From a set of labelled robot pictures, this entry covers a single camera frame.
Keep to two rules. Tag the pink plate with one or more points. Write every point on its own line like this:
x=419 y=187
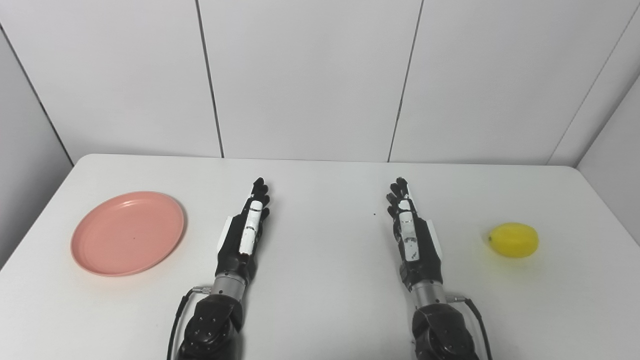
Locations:
x=128 y=233

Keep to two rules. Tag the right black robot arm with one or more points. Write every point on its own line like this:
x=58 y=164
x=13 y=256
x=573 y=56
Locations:
x=440 y=322

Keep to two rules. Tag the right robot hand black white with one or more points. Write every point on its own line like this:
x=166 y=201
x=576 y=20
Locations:
x=417 y=247

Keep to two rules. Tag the yellow lemon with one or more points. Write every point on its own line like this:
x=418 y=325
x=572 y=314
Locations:
x=514 y=240

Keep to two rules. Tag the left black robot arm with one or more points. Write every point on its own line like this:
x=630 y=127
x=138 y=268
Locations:
x=212 y=320

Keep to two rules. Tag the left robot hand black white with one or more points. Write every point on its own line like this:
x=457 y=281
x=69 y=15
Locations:
x=239 y=245

